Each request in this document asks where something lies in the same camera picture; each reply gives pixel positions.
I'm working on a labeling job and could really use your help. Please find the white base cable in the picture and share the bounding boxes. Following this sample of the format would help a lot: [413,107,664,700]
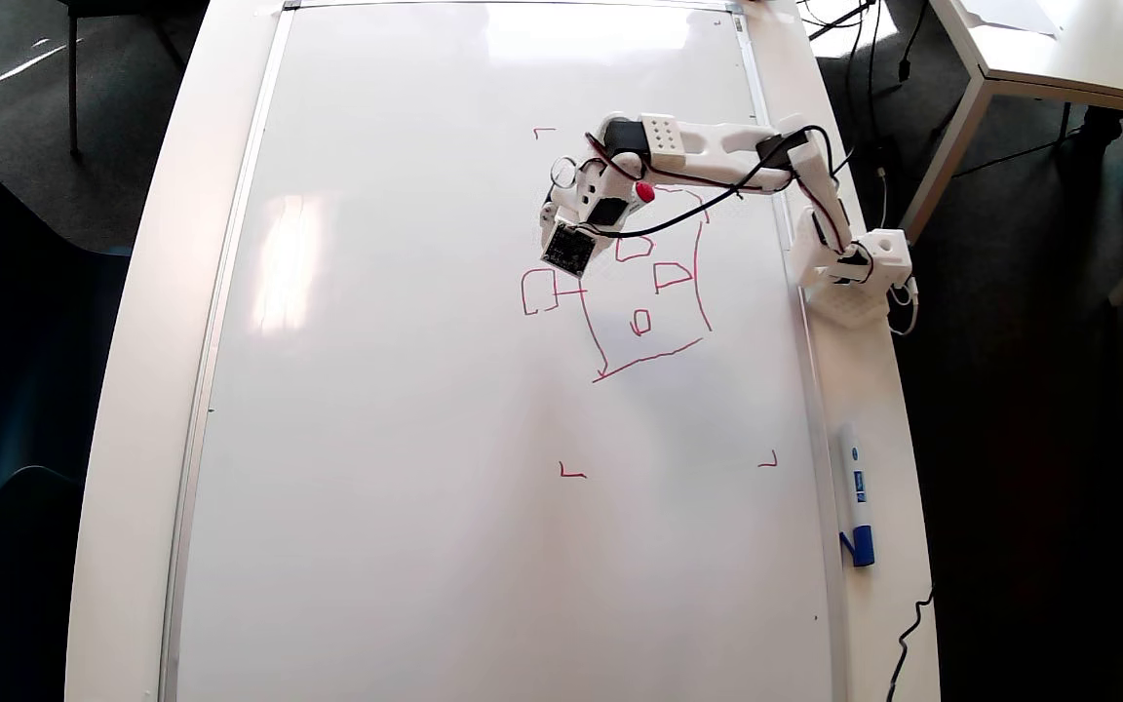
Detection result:
[888,276,919,337]

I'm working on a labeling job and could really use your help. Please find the black floor cable with plug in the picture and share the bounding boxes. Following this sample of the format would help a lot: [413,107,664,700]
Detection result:
[896,0,931,85]

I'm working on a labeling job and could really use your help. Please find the black wrist camera board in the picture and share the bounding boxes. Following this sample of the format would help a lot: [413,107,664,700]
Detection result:
[541,222,599,278]

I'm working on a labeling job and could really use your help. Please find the blue capped whiteboard marker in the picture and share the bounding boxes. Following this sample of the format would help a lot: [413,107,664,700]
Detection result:
[834,421,877,568]

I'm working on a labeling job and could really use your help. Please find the large white whiteboard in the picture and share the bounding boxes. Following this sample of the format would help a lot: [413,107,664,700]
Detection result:
[157,0,850,702]

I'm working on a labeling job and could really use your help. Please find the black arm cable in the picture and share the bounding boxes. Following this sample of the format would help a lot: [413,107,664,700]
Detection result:
[586,125,874,269]

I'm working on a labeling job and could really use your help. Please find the dark blue chair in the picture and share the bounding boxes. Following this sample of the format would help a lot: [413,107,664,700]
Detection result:
[0,466,85,702]
[0,132,134,532]

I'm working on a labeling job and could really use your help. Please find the white honeycomb robot base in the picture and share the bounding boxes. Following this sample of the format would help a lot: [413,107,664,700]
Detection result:
[792,249,896,329]

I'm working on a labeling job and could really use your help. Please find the black metal chair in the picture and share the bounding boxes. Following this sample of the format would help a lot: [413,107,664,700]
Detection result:
[55,0,187,162]

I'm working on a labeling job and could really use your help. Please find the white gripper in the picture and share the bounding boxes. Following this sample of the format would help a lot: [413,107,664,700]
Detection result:
[539,156,650,240]

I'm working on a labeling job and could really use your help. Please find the white office table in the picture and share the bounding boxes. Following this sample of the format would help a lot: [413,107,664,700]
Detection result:
[927,0,1123,191]

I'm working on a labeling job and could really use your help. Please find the thin black cable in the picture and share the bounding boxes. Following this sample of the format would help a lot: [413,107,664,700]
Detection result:
[885,585,935,702]

